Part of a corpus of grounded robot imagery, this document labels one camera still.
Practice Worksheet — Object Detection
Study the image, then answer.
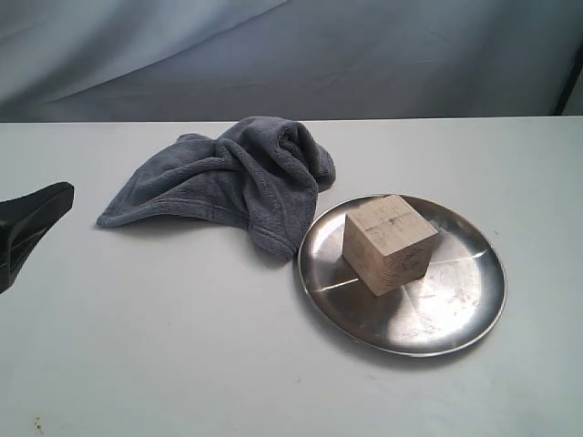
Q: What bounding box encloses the light wooden cube block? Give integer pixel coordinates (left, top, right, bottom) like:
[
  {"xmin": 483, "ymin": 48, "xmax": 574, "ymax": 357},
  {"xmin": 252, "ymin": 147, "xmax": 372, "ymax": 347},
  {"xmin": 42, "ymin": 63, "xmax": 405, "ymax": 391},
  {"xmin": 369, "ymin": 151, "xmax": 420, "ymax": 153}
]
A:
[{"xmin": 343, "ymin": 195, "xmax": 439, "ymax": 297}]

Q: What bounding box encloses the round stainless steel plate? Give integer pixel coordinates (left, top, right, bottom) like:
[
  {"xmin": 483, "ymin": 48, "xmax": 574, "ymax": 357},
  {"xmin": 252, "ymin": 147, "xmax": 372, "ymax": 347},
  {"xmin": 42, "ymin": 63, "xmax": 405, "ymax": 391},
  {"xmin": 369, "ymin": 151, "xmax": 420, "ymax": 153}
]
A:
[{"xmin": 297, "ymin": 195, "xmax": 507, "ymax": 357}]

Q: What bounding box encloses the black vertical stand pole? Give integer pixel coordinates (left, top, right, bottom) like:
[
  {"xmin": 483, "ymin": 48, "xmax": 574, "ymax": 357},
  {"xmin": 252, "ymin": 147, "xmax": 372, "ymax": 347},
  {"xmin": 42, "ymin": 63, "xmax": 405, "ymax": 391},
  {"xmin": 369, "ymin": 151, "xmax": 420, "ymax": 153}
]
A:
[{"xmin": 552, "ymin": 0, "xmax": 583, "ymax": 116}]

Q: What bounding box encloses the grey backdrop cloth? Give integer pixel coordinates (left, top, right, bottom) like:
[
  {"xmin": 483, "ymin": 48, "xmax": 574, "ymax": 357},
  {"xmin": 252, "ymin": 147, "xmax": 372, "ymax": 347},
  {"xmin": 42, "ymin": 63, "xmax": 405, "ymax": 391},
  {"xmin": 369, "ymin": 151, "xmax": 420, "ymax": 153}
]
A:
[{"xmin": 1, "ymin": 1, "xmax": 573, "ymax": 122}]

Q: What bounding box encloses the grey fleece cloth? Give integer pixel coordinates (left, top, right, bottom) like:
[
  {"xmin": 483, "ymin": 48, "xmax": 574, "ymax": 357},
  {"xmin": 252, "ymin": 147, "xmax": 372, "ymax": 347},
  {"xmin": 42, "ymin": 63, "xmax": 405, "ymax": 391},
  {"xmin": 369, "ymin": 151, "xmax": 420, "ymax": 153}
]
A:
[{"xmin": 97, "ymin": 117, "xmax": 336, "ymax": 261}]

